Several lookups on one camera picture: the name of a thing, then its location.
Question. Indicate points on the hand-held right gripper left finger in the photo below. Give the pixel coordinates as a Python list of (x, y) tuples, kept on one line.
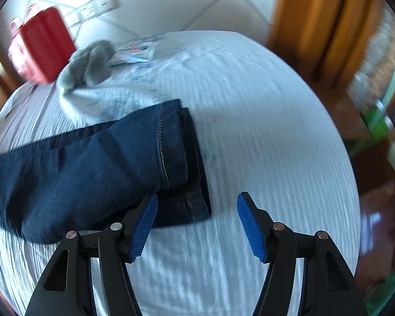
[(143, 230)]

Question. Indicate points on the grey plush toy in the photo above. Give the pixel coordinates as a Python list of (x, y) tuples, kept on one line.
[(89, 62)]

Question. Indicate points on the green cloth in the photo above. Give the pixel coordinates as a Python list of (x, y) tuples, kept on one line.
[(386, 286)]

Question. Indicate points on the dark blue jeans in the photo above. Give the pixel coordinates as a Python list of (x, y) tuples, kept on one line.
[(85, 168)]

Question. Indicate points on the bed with pale blue sheet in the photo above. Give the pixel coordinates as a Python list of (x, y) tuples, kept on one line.
[(250, 121)]

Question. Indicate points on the red bear-face suitcase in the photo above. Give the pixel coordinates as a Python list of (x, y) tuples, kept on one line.
[(42, 46)]

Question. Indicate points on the white printed packet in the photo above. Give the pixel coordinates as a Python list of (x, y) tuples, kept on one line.
[(135, 52)]

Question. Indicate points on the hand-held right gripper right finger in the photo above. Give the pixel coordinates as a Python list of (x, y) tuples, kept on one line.
[(251, 227)]

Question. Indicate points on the white wall socket strip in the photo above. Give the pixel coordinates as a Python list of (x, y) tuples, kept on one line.
[(95, 6)]

